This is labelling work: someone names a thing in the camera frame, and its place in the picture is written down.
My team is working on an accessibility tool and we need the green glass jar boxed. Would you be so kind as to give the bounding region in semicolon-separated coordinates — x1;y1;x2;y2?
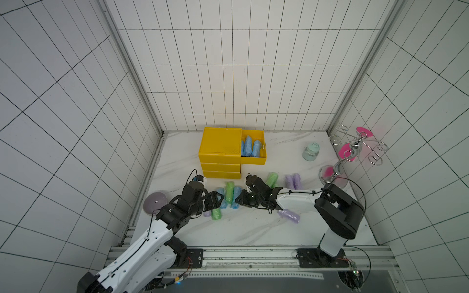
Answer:
302;142;320;162

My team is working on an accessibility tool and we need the pink cup upper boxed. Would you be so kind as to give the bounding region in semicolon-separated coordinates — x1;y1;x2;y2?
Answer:
356;127;373;138

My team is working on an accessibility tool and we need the purple bag roll upper left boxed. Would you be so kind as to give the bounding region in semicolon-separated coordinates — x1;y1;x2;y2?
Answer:
285;175;295;190

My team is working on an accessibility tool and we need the chrome cup holder stand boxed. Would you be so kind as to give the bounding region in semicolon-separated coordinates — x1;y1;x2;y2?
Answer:
318;125;389;189

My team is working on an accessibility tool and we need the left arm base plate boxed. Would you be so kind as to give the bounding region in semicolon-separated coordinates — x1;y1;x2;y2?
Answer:
172;248;204;269

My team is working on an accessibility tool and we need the pink cup on stand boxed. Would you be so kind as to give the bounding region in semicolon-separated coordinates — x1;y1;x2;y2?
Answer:
338;143;356;162

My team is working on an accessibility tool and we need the green bag roll middle left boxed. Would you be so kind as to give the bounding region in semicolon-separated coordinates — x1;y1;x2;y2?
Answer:
225;181;235;205

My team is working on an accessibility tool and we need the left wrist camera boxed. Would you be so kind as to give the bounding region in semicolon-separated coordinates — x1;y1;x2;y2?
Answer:
191;175;207;185

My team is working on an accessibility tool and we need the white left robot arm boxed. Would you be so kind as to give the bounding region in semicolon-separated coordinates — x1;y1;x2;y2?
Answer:
77;181;224;293

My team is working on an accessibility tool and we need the green bag roll upper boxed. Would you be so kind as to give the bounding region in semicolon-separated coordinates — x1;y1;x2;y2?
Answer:
266;172;278;189

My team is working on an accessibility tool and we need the purple bag roll upper right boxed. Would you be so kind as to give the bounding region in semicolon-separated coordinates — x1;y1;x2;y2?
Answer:
293;173;303;190

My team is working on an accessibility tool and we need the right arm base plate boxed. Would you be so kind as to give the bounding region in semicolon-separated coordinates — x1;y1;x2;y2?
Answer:
296;248;349;269

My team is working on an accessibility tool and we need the yellow top drawer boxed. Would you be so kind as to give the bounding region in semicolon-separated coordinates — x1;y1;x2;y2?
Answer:
241;129;267;165

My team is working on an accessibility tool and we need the green bag roll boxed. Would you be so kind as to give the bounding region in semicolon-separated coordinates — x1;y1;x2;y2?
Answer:
225;181;235;205
266;172;278;189
211;208;222;220

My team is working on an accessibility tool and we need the green bag roll far left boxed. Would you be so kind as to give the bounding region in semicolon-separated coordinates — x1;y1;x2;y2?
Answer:
211;208;222;220

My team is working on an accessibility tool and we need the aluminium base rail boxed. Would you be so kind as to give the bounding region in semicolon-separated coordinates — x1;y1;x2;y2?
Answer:
104;244;398;272

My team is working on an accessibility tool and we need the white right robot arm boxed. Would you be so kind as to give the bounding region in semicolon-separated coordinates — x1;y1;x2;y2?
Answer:
234;173;366;259

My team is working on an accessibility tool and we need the yellow plastic drawer cabinet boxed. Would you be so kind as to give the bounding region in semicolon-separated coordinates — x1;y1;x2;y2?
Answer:
199;128;242;179

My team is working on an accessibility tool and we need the purple bag roll lower right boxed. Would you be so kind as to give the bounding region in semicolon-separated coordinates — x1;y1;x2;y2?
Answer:
277;209;300;223

